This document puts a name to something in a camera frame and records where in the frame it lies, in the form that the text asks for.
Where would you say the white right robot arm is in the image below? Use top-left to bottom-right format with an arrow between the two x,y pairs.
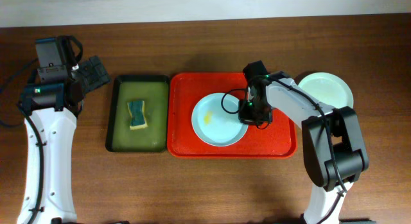
237,70 -> 369,223

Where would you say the light blue plate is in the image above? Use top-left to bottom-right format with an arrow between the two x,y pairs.
191,92 -> 248,147

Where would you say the black tray with green liquid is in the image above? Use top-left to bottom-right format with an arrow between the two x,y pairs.
105,75 -> 170,153

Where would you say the red plastic tray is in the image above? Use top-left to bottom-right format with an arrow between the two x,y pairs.
167,73 -> 297,159

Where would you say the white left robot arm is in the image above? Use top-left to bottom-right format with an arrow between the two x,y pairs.
17,82 -> 77,223

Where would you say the green and yellow sponge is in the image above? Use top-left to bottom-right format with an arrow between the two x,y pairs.
127,100 -> 148,130

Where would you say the light green plate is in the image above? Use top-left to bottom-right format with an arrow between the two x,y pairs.
298,73 -> 354,108

